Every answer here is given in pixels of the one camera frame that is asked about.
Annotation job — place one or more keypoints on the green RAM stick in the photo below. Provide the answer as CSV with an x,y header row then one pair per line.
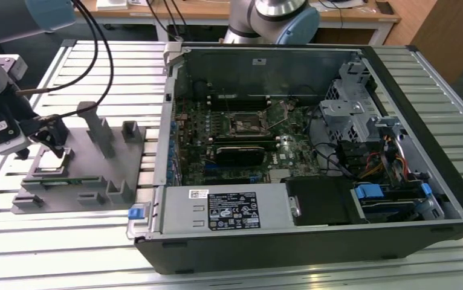
x,y
62,182

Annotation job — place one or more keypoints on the small silver chip heatsink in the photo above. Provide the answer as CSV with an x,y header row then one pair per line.
x,y
279,175

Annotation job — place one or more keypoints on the small black graphics card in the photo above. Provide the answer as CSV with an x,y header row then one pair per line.
x,y
239,157

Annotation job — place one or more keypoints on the green motherboard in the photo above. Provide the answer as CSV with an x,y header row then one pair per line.
x,y
297,142

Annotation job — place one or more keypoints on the silver perforated drive cage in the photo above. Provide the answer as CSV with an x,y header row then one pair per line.
x,y
337,121

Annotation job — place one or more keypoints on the grey case hinge bracket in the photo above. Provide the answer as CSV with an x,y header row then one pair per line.
x,y
171,52

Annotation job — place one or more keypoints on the small blue carrier clip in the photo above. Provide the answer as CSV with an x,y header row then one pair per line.
x,y
426,188

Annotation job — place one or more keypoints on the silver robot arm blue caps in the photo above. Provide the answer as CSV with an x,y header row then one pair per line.
x,y
263,21

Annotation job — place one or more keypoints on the blue disk carrier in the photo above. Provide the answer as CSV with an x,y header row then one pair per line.
x,y
367,191

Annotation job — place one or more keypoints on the black open PC case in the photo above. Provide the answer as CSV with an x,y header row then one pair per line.
x,y
255,256

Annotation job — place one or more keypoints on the blue case latch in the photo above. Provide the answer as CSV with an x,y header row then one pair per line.
x,y
135,212

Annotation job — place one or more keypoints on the black CPU socket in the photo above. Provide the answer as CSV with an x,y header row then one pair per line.
x,y
246,122

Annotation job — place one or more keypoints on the grey plastic parts rack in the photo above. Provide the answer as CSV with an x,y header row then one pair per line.
x,y
86,145

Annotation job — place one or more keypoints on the plain white box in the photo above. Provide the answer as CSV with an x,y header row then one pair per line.
x,y
113,4

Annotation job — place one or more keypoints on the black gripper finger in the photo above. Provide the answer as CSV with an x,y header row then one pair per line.
x,y
22,153
54,133

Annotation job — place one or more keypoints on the silver square CPU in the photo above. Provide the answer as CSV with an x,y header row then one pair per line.
x,y
50,163

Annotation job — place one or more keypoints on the black plastic shroud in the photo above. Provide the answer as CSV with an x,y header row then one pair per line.
x,y
321,199

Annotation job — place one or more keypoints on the black RAM slot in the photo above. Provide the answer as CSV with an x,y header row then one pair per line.
x,y
247,143
239,99
239,106
243,139

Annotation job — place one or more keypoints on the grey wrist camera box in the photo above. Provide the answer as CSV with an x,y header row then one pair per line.
x,y
11,66

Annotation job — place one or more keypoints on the small black device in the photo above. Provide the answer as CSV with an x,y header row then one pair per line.
x,y
386,7

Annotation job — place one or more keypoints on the grey power supply with label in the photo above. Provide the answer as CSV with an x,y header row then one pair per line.
x,y
183,208

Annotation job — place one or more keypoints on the white box black print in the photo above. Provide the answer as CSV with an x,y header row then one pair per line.
x,y
141,2

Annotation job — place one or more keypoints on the wooden cabinet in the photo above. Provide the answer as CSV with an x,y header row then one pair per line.
x,y
449,36

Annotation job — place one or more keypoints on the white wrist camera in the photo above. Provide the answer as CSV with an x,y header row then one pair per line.
x,y
7,142

